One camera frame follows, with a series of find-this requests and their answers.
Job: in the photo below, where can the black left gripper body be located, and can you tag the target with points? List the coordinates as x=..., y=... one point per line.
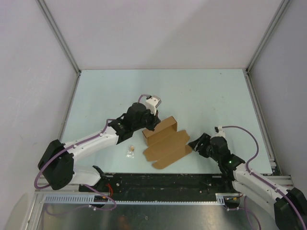
x=147, y=121

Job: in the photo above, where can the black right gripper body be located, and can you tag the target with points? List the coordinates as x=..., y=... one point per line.
x=214, y=156

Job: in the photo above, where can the brown cardboard box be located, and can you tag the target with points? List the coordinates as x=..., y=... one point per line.
x=166, y=145

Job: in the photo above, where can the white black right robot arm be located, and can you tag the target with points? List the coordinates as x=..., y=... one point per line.
x=288, y=207

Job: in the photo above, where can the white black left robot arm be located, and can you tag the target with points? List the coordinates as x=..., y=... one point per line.
x=58, y=164

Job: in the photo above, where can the small cardboard scrap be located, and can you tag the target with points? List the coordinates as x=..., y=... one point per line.
x=130, y=152

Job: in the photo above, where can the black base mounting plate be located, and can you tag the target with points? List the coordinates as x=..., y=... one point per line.
x=122, y=182

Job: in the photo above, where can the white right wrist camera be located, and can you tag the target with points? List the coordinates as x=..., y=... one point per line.
x=219, y=132

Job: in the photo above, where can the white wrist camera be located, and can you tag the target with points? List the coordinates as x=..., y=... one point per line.
x=152, y=103
x=219, y=132

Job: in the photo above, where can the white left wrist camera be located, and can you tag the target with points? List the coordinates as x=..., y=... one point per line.
x=152, y=103

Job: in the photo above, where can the grey slotted cable duct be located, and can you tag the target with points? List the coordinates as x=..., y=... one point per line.
x=94, y=199

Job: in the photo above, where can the aluminium frame post left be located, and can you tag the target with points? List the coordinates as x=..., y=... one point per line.
x=58, y=34

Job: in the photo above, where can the aluminium frame post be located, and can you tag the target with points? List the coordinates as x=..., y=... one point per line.
x=58, y=34
x=280, y=12

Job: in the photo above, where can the aluminium frame post right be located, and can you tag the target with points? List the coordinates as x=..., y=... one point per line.
x=280, y=12

